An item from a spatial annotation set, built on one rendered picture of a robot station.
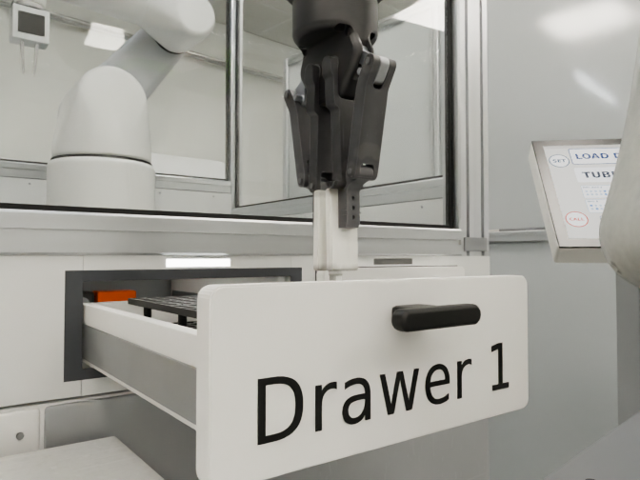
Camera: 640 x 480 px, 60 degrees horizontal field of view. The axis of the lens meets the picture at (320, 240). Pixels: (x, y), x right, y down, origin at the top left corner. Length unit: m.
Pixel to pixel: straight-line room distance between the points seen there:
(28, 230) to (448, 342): 0.42
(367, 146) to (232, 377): 0.23
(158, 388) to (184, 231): 0.27
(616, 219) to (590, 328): 1.48
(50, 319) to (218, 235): 0.21
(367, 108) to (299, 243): 0.32
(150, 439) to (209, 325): 0.39
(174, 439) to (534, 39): 1.96
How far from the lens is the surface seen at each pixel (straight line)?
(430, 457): 0.96
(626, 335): 1.34
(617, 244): 0.65
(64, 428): 0.65
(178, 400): 0.39
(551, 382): 2.20
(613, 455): 0.56
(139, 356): 0.46
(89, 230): 0.63
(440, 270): 0.90
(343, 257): 0.47
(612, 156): 1.32
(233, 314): 0.31
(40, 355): 0.63
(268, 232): 0.71
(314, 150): 0.49
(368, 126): 0.45
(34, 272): 0.62
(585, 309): 2.11
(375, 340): 0.37
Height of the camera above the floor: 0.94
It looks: 2 degrees up
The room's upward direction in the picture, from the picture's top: straight up
